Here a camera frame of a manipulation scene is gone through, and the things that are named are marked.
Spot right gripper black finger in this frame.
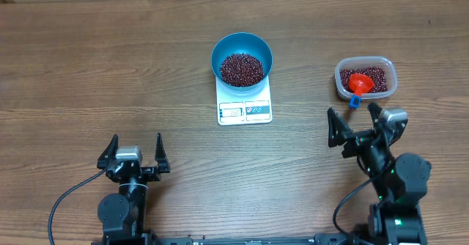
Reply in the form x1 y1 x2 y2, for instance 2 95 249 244
327 107 353 147
367 102 383 128

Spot red adzuki beans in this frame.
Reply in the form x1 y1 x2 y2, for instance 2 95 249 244
339 66 388 93

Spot clear plastic food container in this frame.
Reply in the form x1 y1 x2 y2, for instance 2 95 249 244
334 56 399 100

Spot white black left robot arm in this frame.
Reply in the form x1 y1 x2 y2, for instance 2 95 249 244
97 134 171 245

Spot orange measuring scoop blue handle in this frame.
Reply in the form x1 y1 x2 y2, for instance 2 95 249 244
349 73 374 109

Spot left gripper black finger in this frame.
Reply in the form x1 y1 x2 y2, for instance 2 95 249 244
155 133 171 173
97 134 119 169

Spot red beans in bowl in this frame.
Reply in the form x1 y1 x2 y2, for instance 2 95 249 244
219 53 265 87

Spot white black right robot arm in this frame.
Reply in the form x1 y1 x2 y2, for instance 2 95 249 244
327 103 432 244

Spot white digital kitchen scale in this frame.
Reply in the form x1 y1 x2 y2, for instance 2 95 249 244
215 77 273 126

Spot blue plastic bowl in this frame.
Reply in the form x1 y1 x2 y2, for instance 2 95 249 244
210 32 273 81

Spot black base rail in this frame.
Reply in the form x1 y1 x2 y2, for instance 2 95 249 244
91 233 358 245

